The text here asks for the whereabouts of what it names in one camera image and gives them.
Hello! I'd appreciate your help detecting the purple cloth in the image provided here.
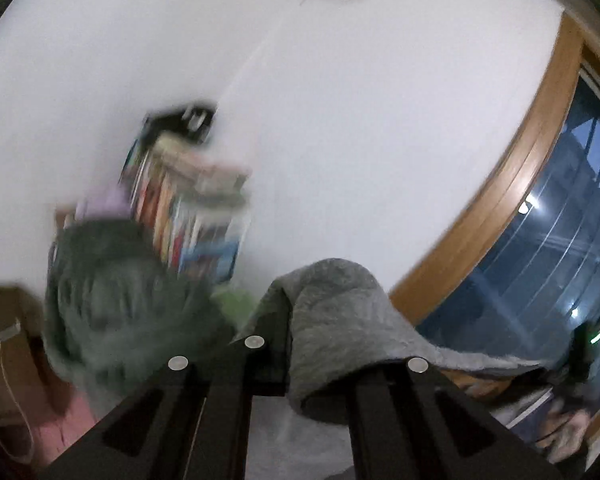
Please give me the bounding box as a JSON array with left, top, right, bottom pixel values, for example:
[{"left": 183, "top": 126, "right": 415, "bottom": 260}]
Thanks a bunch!
[{"left": 75, "top": 185, "right": 136, "bottom": 223}]

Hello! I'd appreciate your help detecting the person's right hand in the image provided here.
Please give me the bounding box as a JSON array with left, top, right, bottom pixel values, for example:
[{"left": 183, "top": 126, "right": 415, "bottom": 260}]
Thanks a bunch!
[{"left": 535, "top": 395, "right": 597, "bottom": 463}]

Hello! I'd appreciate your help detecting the dark green cloth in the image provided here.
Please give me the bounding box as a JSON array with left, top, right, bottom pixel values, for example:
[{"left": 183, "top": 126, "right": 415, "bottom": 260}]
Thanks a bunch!
[{"left": 42, "top": 217, "right": 236, "bottom": 401}]

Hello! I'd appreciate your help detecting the grey garment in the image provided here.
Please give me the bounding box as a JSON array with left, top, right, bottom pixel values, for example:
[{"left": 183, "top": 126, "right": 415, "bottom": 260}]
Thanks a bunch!
[{"left": 232, "top": 258, "right": 556, "bottom": 480}]

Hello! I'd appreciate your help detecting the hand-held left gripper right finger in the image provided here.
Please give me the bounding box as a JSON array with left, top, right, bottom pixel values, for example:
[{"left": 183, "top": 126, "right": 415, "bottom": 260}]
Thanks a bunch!
[{"left": 347, "top": 357, "right": 563, "bottom": 480}]

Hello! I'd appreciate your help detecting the dark wooden nightstand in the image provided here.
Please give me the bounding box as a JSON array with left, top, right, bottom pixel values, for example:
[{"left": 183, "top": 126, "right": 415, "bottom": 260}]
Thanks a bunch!
[{"left": 0, "top": 285, "right": 56, "bottom": 421}]

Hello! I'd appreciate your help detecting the green object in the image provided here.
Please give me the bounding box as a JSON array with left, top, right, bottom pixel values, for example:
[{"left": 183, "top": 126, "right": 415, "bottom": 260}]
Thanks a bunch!
[{"left": 212, "top": 287, "right": 261, "bottom": 321}]

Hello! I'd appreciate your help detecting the stack of books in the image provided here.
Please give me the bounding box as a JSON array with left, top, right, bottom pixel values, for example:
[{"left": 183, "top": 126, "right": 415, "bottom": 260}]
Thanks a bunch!
[{"left": 120, "top": 130, "right": 253, "bottom": 283}]

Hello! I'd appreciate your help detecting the black object on books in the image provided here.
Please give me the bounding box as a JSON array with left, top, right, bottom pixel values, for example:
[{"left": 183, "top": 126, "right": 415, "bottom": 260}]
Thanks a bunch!
[{"left": 142, "top": 102, "right": 218, "bottom": 146}]

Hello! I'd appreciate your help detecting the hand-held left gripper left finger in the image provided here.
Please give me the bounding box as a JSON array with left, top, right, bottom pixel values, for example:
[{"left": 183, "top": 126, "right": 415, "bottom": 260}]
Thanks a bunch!
[{"left": 39, "top": 334, "right": 287, "bottom": 480}]

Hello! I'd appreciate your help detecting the foam puzzle floor mat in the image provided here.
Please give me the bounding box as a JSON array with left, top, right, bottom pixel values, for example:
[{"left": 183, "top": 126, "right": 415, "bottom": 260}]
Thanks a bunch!
[{"left": 25, "top": 385, "right": 96, "bottom": 461}]

